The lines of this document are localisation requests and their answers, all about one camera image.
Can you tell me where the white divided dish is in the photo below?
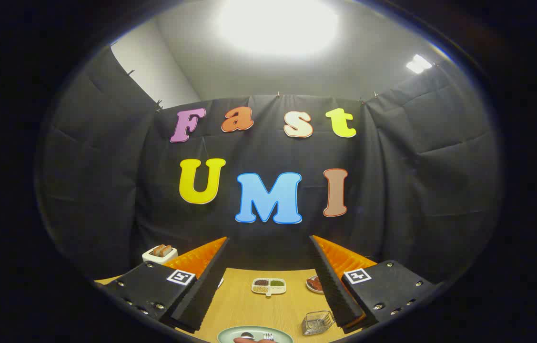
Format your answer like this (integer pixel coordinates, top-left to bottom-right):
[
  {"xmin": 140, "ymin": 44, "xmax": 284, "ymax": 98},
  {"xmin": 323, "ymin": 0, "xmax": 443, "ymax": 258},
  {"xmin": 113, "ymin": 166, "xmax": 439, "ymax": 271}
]
[{"xmin": 251, "ymin": 278, "xmax": 287, "ymax": 298}]

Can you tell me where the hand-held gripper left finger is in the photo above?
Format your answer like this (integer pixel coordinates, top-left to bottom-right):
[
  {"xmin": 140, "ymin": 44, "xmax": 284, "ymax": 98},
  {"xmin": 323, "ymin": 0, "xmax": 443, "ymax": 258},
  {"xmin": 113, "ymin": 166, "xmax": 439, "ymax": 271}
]
[{"xmin": 104, "ymin": 237, "xmax": 231, "ymax": 334}]

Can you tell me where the small ceiling light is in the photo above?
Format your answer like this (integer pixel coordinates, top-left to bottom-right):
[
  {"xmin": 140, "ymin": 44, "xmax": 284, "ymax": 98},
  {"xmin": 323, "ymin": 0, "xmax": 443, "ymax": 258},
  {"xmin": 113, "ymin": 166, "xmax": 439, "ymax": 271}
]
[{"xmin": 405, "ymin": 54, "xmax": 433, "ymax": 74}]

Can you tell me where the metal wire basket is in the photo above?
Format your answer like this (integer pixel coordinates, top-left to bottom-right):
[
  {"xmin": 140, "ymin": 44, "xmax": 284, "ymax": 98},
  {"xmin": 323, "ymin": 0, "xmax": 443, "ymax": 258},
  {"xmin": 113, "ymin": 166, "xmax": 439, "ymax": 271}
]
[{"xmin": 301, "ymin": 311, "xmax": 335, "ymax": 336}]

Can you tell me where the white toaster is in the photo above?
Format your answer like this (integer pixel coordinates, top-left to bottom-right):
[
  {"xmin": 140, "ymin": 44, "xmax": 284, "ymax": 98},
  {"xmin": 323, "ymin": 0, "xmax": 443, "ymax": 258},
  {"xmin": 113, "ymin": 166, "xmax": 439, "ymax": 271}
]
[{"xmin": 142, "ymin": 244, "xmax": 178, "ymax": 263}]

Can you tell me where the black backdrop cloth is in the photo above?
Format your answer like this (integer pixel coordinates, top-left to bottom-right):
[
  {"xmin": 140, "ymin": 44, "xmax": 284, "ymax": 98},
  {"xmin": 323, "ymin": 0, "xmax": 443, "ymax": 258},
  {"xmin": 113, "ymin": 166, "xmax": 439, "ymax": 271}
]
[{"xmin": 35, "ymin": 45, "xmax": 502, "ymax": 286}]

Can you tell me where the pale green plate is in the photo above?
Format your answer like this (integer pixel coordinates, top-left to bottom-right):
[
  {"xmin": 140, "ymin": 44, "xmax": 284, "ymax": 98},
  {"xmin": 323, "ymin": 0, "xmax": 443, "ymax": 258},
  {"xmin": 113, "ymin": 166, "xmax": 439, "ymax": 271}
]
[{"xmin": 217, "ymin": 326, "xmax": 294, "ymax": 343}]

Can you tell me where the large ceiling light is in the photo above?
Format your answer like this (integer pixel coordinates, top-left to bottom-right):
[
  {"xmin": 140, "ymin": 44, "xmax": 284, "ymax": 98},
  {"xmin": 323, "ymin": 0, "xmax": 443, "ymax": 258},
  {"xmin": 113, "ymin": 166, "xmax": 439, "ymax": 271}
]
[{"xmin": 216, "ymin": 0, "xmax": 340, "ymax": 58}]

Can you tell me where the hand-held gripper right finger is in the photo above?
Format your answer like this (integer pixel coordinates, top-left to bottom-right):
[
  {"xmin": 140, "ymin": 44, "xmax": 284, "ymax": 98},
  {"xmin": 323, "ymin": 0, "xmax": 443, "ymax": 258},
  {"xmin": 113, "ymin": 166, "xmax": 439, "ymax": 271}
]
[{"xmin": 309, "ymin": 235, "xmax": 436, "ymax": 334}]

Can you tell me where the white oval food plate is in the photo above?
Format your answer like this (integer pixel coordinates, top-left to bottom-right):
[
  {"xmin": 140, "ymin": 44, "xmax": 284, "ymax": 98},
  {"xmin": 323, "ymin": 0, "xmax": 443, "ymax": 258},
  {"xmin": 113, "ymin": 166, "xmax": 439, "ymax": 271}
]
[{"xmin": 305, "ymin": 275, "xmax": 325, "ymax": 294}]

